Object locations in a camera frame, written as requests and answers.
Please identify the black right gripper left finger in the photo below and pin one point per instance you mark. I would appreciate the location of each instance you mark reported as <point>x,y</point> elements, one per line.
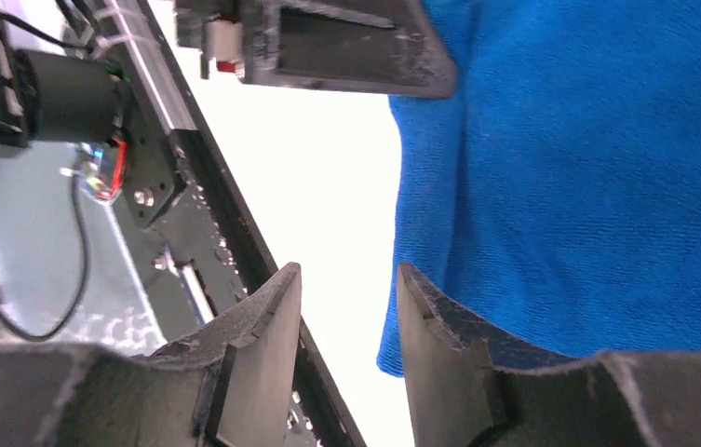
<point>227,384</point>

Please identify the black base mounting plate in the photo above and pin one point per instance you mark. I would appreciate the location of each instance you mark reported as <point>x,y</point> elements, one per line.
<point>200,212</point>

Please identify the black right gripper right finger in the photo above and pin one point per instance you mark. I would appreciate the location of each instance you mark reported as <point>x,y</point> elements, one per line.
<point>469,383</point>

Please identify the blue microfiber towel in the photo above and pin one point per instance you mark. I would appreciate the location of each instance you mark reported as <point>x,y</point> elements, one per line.
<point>558,192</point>

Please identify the right circuit board with wires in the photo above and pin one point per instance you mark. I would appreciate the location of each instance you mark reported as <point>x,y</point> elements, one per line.
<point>99,168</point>

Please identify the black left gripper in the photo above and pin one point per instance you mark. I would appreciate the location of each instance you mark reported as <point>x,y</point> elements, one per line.
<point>380,47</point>

